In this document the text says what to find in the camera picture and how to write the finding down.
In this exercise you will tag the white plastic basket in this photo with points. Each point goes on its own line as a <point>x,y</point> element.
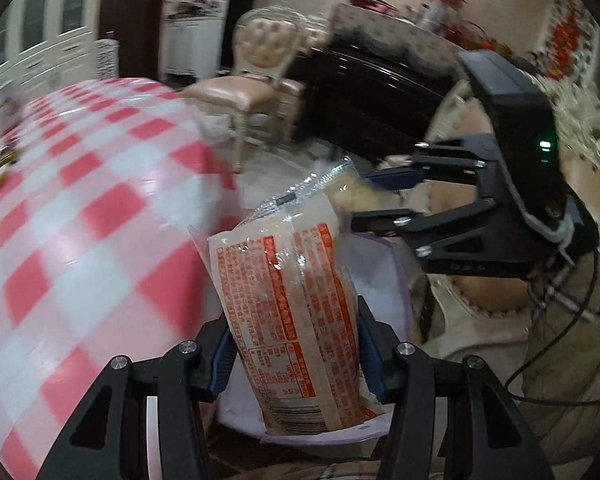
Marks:
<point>375,270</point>

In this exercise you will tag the small dark snack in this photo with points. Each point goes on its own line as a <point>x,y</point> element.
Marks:
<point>6,156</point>

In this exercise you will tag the person's right forearm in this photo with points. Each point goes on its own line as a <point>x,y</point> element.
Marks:
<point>570,360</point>

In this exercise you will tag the small white lattice screen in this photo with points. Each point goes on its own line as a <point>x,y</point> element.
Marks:
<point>105,60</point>

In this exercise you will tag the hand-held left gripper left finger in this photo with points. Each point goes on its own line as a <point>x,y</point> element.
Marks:
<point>222,360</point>

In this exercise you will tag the red box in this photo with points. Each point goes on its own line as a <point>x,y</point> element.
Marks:
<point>367,0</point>

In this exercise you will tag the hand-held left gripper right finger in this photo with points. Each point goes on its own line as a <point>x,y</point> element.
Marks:
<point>372,360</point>

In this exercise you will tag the round table red checked cloth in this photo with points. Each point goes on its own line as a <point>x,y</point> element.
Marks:
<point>105,210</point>

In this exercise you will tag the red gift basket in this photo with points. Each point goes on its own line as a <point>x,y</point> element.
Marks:
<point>480,37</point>

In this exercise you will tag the beige upholstered chair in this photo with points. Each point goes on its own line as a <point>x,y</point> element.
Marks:
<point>230,92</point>

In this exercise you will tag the ornate beige armchair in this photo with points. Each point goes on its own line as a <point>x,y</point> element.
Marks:
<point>590,175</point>

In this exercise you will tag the red wall decoration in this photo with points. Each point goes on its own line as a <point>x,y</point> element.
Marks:
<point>570,35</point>

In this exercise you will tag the patterned piano cover cloth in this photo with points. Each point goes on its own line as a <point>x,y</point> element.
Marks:
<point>395,30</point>

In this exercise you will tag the orange printed snack packet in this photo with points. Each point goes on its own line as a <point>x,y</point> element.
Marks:
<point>290,310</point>

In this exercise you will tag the black piano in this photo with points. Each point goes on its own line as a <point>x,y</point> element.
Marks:
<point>370,95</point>

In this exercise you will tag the white glass-door cabinet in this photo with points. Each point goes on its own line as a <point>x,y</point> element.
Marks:
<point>55,25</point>

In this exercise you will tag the white low cabinet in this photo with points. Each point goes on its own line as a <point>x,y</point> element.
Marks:
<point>192,45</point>

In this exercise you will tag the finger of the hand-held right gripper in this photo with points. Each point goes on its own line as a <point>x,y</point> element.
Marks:
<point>380,221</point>
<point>395,177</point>

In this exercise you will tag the dark wooden door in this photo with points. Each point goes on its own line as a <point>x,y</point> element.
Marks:
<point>130,5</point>

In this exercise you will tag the small clear glass object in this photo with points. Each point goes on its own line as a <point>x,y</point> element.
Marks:
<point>11,110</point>

